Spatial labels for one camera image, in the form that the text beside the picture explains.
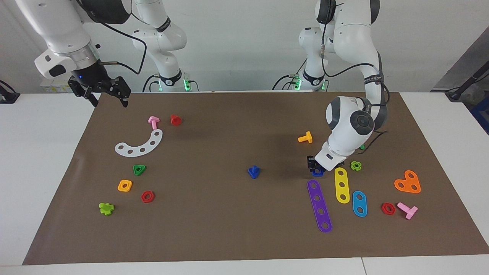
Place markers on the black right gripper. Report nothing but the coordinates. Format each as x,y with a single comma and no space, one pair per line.
91,78

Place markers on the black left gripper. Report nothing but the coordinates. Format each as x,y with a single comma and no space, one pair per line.
312,161

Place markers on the blue square plastic nut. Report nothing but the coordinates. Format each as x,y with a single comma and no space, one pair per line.
317,173

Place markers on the blue triangular-head plastic screw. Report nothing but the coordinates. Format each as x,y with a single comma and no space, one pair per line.
253,172

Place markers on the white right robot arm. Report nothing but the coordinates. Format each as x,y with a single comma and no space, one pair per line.
61,30

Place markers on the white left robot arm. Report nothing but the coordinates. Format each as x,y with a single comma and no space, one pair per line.
351,126

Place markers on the yellow three-hole strip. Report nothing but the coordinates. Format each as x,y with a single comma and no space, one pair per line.
342,185

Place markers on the orange plastic screw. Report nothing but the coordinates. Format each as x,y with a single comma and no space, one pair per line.
305,138

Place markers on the purple four-hole strip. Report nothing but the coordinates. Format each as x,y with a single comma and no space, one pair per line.
319,206

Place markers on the lime green flower nut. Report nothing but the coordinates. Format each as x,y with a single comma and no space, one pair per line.
356,165

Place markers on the pink plastic screw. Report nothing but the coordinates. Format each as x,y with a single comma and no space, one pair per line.
153,122
407,210

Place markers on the white box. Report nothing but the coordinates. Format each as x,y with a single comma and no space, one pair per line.
57,87

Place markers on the blue two-hole strip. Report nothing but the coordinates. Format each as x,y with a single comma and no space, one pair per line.
359,204

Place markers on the white curved perforated strip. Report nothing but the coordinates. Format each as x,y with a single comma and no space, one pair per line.
141,149

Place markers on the red plastic screw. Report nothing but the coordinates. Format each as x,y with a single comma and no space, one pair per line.
175,120

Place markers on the green triangular plastic nut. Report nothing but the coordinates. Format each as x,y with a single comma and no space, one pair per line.
139,170

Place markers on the red hexagonal plastic nut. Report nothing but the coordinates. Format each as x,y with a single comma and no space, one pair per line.
388,208
147,196

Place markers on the orange square plastic nut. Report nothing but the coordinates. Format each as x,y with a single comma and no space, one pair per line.
125,185

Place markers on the orange heart-shaped plate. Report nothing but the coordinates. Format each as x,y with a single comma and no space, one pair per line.
408,183

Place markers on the brown table mat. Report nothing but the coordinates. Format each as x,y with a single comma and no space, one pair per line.
229,221

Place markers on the lime green plastic screw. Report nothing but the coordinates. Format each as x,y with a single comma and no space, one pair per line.
106,208

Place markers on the blue box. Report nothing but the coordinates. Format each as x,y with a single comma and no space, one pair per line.
482,114

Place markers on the black stand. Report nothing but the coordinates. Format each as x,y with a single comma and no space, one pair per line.
468,82

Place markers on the black clamp mount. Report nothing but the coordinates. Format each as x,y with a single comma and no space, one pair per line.
7,95

